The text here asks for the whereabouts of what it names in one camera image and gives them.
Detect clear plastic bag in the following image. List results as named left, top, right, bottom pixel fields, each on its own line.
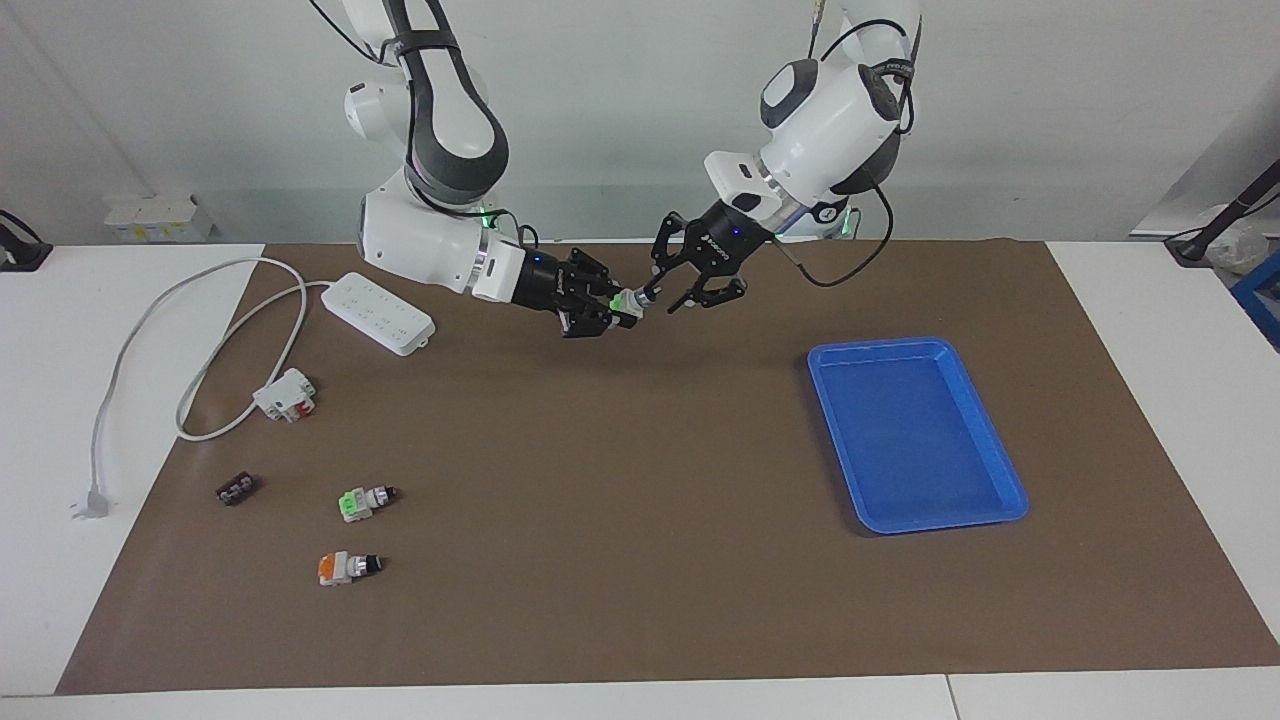
left=1204, top=220, right=1268, bottom=278

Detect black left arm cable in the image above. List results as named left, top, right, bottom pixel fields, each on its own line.
left=785, top=15, right=917, bottom=290

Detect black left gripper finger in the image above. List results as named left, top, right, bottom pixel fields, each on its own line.
left=645, top=212, right=694, bottom=297
left=668, top=272, right=748, bottom=314

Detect white power strip cable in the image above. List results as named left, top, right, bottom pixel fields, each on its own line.
left=69, top=257, right=337, bottom=522

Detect blue crate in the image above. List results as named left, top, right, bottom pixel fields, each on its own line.
left=1229, top=250, right=1280, bottom=352

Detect white cardboard boxes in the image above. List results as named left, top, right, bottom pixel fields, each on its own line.
left=103, top=193, right=214, bottom=244

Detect white circuit breaker red lever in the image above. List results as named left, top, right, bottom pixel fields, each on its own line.
left=252, top=368, right=318, bottom=425

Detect blue plastic tray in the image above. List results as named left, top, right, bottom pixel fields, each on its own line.
left=806, top=337, right=1030, bottom=536

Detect brown table mat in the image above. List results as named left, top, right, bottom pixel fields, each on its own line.
left=55, top=238, right=1280, bottom=697

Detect white power strip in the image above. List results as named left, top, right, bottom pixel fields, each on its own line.
left=322, top=272, right=438, bottom=357

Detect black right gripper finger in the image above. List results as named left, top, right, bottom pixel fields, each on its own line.
left=570, top=250, right=617, bottom=294
left=565, top=300, right=642, bottom=339

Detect black table clamp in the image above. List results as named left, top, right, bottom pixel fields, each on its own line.
left=0, top=209, right=54, bottom=273

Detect black stand with pole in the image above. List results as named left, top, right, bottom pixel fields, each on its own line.
left=1165, top=157, right=1280, bottom=267

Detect orange rotary switch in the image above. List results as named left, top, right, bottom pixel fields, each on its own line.
left=318, top=550, right=386, bottom=588

